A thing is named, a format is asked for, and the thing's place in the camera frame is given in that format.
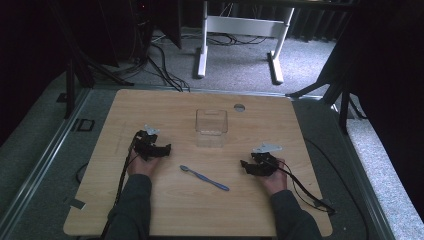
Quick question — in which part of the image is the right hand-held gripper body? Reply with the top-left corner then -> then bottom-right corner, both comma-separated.
250,143 -> 284,176

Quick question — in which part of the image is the person's right hand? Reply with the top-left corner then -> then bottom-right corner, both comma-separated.
259,157 -> 289,196

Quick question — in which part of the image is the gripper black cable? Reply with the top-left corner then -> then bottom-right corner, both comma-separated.
99,134 -> 140,240
265,158 -> 337,216

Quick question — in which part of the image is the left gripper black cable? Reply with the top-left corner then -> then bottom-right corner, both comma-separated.
99,134 -> 140,240

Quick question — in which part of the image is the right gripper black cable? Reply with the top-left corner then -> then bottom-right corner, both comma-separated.
265,158 -> 337,216

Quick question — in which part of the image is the black floor bracket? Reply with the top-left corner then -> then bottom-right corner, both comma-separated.
70,117 -> 96,133

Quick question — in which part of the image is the person's left hand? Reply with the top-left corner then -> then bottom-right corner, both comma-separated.
127,147 -> 163,178

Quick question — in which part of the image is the blue toothbrush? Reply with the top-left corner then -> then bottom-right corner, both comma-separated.
179,164 -> 231,192

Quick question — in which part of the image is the black metal stand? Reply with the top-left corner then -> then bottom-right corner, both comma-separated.
285,19 -> 368,135
48,0 -> 135,120

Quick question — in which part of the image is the short black floor cable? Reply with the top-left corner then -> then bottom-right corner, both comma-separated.
75,161 -> 90,185

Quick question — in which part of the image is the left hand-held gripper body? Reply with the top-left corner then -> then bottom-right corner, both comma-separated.
133,124 -> 161,161

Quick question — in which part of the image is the white table frame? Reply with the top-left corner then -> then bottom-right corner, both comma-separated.
193,0 -> 296,85

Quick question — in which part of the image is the bundle of black floor cables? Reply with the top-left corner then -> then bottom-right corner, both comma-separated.
113,19 -> 192,93

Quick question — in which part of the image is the clear plastic container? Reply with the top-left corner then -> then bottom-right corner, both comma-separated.
194,108 -> 229,149

